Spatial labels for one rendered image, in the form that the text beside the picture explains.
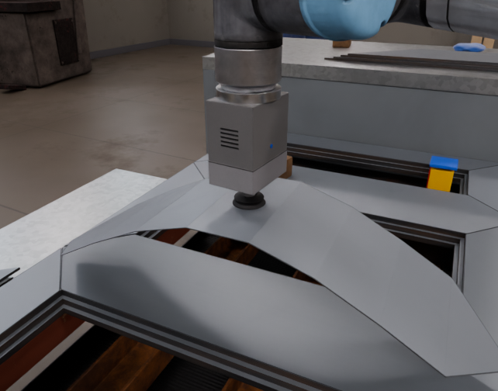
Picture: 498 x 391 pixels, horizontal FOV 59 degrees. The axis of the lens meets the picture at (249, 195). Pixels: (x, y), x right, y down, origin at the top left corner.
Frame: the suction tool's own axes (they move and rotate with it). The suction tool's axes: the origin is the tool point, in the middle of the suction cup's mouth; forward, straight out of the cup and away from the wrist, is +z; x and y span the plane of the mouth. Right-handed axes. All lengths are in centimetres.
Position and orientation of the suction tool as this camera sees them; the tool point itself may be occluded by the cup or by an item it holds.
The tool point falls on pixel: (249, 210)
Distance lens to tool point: 57.5
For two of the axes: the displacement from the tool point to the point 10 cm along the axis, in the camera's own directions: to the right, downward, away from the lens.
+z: 0.0, 9.0, 4.4
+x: 8.5, 2.3, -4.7
